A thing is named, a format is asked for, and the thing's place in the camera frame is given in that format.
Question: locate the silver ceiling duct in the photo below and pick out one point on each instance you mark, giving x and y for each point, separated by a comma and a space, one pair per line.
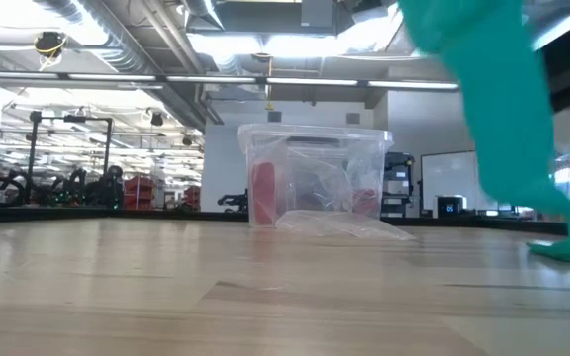
126, 54

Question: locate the clear plastic zip bag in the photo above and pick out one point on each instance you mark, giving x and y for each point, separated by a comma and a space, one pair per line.
344, 225

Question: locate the large red pad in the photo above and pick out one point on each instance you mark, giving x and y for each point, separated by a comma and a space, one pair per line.
263, 193

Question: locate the black background rig frame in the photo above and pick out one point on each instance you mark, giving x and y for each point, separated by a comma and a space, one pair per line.
74, 118

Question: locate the long ceiling light bar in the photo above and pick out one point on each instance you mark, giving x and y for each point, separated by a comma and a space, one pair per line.
216, 79

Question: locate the red storage shelf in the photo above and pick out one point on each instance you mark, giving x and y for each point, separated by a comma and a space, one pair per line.
193, 198
139, 192

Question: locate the dark square wall box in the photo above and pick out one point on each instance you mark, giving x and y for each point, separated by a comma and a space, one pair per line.
274, 116
353, 118

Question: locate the clear plastic storage bin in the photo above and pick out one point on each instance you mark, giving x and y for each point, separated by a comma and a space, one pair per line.
314, 163

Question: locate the green elastic bandage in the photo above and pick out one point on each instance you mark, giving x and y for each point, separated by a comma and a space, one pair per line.
503, 123

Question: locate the tall black machine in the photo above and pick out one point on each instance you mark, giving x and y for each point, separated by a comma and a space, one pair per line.
398, 183

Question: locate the whiteboard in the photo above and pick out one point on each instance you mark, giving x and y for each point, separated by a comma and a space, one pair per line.
448, 180

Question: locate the small red pad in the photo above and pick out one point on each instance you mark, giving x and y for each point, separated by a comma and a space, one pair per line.
365, 203

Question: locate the black background robot arms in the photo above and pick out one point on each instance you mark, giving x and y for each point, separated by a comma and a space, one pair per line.
8, 190

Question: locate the black metal table frame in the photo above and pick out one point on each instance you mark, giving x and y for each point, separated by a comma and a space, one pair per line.
67, 213

